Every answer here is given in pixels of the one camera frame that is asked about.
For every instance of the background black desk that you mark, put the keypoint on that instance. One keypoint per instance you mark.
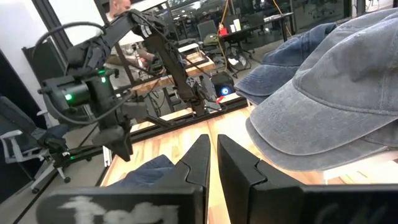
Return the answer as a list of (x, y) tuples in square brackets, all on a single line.
[(255, 26)]

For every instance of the green bag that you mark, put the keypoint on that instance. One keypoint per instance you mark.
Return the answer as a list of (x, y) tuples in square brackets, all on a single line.
[(211, 40)]

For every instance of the silver metal bar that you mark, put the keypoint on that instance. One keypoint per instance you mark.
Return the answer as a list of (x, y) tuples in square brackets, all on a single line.
[(106, 155)]

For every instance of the clear plastic box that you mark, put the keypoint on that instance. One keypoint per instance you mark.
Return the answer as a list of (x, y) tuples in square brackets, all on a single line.
[(189, 49)]

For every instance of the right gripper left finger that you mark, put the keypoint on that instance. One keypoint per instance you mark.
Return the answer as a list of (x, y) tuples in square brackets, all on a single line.
[(186, 202)]

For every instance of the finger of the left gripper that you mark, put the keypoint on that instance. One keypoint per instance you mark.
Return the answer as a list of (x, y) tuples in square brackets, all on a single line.
[(127, 143), (107, 137)]

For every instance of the black computer with blue light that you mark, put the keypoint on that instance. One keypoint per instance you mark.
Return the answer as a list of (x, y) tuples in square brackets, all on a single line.
[(220, 81)]

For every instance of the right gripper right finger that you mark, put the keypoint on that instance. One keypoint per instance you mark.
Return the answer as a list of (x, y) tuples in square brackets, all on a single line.
[(280, 205)]

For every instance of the grey office chair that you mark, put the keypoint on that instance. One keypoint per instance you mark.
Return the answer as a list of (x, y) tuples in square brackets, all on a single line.
[(46, 137)]

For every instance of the background wooden table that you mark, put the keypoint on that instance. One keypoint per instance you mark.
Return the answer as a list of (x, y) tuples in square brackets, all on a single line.
[(199, 67)]

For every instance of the background grey chair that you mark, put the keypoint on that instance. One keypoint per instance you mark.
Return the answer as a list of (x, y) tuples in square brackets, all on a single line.
[(206, 29)]

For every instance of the navy blue baseball cap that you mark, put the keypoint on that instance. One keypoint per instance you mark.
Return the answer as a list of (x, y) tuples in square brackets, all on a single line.
[(146, 174), (273, 74)]

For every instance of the person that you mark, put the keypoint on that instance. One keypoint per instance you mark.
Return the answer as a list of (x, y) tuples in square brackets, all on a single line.
[(119, 7)]

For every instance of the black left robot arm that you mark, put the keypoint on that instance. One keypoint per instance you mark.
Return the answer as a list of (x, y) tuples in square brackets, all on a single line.
[(164, 53)]

